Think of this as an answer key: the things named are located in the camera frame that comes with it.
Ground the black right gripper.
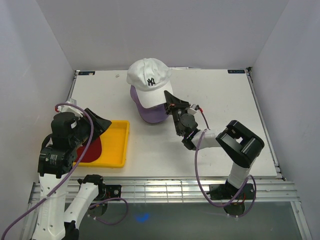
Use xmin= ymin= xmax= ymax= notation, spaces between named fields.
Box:
xmin=163 ymin=90 xmax=191 ymax=136

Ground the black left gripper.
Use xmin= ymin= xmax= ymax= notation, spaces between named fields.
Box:
xmin=69 ymin=107 xmax=112 ymax=148

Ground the purple baseball cap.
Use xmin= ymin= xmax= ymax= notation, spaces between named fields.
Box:
xmin=130 ymin=86 xmax=169 ymax=124

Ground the red baseball cap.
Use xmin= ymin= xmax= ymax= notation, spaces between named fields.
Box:
xmin=81 ymin=137 xmax=102 ymax=163

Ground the white baseball cap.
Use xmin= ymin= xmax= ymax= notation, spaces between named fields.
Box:
xmin=126 ymin=58 xmax=174 ymax=109

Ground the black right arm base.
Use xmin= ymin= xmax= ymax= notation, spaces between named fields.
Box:
xmin=206 ymin=183 xmax=255 ymax=200

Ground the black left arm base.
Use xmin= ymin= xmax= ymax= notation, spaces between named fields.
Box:
xmin=102 ymin=184 xmax=122 ymax=200

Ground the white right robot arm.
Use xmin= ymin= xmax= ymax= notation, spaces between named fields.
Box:
xmin=164 ymin=90 xmax=265 ymax=199

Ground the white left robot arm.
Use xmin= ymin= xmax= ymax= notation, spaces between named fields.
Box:
xmin=32 ymin=108 xmax=112 ymax=240

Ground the yellow plastic tray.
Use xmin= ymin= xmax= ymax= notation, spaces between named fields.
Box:
xmin=79 ymin=120 xmax=130 ymax=168

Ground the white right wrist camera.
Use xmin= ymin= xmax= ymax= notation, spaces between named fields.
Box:
xmin=187 ymin=104 xmax=203 ymax=116

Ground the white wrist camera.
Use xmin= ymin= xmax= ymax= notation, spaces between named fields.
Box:
xmin=187 ymin=104 xmax=203 ymax=116
xmin=55 ymin=98 xmax=84 ymax=118

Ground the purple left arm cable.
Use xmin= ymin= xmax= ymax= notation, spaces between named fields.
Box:
xmin=3 ymin=102 xmax=130 ymax=238

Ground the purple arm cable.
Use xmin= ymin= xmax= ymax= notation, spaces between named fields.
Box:
xmin=3 ymin=102 xmax=130 ymax=238
xmin=194 ymin=106 xmax=257 ymax=219

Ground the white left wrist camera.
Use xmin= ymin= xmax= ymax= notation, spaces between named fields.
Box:
xmin=55 ymin=98 xmax=84 ymax=118

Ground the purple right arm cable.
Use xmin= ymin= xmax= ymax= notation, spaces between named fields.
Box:
xmin=194 ymin=106 xmax=257 ymax=219

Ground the aluminium rail frame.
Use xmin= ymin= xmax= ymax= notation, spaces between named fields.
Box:
xmin=27 ymin=174 xmax=313 ymax=240

